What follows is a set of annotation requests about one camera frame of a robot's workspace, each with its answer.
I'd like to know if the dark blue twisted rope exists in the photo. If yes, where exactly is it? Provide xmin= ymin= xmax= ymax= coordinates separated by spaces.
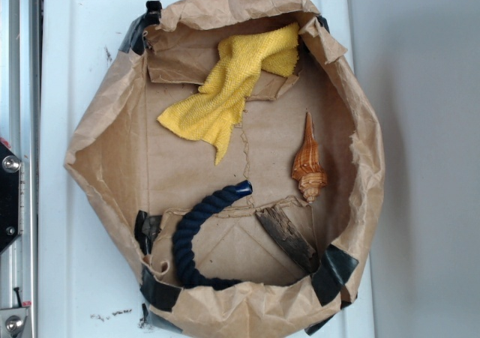
xmin=172 ymin=179 xmax=254 ymax=290

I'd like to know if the brown paper bag tray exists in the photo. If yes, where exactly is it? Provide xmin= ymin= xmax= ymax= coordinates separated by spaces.
xmin=64 ymin=0 xmax=385 ymax=337

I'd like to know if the yellow terry cloth towel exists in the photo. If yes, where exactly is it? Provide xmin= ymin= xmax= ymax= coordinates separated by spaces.
xmin=157 ymin=22 xmax=299 ymax=165

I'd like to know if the dark weathered wood piece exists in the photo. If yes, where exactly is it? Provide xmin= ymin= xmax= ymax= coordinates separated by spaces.
xmin=255 ymin=205 xmax=319 ymax=274

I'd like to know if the orange striped spiral seashell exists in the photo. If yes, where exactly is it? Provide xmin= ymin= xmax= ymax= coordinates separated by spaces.
xmin=291 ymin=112 xmax=328 ymax=204

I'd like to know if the white plastic tray lid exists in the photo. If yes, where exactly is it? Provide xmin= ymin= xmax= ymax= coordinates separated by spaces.
xmin=37 ymin=0 xmax=374 ymax=337

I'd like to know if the black metal bracket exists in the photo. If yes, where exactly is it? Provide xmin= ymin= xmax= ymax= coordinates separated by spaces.
xmin=0 ymin=137 xmax=22 ymax=253

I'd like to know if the aluminium frame rail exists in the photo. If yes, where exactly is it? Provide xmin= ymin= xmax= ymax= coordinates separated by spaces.
xmin=1 ymin=0 xmax=41 ymax=337

